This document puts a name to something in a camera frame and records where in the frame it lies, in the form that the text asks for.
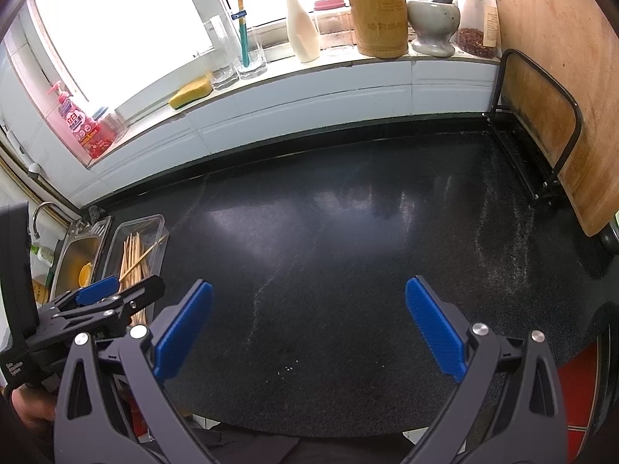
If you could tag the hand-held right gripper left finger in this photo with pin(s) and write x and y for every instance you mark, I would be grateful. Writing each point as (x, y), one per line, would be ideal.
(183, 328)

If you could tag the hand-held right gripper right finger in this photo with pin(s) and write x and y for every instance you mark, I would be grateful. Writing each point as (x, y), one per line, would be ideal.
(435, 328)

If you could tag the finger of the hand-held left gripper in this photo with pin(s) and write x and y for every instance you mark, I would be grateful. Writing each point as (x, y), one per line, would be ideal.
(99, 290)
(140, 292)

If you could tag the bundle of wooden chopsticks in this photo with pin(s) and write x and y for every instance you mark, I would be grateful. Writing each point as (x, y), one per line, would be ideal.
(133, 261)

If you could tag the clear plastic container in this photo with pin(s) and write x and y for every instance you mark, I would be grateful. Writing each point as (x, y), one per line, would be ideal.
(116, 241)

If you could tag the person's left hand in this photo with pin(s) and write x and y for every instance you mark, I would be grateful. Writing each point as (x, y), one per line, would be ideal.
(31, 408)

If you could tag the yellow sink strainer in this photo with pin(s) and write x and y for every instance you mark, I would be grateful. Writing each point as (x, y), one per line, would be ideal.
(85, 273)

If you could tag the small wooden board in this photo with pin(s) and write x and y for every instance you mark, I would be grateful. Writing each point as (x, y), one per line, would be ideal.
(41, 290)

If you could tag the stainless steel sink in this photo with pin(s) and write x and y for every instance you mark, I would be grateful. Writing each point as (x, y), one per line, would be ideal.
(72, 251)

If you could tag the chrome faucet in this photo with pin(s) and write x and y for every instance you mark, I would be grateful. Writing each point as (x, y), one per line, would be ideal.
(38, 209)

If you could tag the red round object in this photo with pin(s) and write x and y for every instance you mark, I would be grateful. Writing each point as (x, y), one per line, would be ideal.
(578, 386)

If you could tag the pink detergent bottle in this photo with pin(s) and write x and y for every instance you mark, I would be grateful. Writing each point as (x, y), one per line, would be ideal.
(84, 130)

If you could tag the blue lid glass jar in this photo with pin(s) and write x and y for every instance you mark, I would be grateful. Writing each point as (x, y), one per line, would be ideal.
(111, 125)

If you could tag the black round pan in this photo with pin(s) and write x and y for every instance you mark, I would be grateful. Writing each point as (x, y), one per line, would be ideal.
(610, 237)

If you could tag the yellow sponge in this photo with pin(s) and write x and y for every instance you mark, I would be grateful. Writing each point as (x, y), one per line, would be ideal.
(191, 93)

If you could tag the tall clear glass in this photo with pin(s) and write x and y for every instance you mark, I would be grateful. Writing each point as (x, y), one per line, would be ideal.
(222, 67)

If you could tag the short clear glass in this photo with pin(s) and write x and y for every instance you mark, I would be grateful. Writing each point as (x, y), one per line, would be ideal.
(256, 65)

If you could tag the glass jar of chili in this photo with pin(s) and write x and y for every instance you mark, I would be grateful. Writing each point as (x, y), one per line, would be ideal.
(476, 38)

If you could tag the wooden cutting board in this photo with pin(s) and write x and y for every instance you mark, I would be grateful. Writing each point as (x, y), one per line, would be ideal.
(556, 58)

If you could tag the grey stone mortar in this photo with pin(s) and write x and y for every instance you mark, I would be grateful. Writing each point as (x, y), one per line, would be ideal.
(433, 24)

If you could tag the white sauce bottle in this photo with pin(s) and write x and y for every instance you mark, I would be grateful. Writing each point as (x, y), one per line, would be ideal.
(302, 29)

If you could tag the bamboo utensil holder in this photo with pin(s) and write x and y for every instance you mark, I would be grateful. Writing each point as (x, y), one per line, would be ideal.
(377, 24)

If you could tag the pink lid plastic jar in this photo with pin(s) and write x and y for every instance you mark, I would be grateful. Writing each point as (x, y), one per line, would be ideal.
(333, 34)

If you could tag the white window frame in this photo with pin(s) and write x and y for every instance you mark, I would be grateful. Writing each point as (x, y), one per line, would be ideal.
(198, 0)

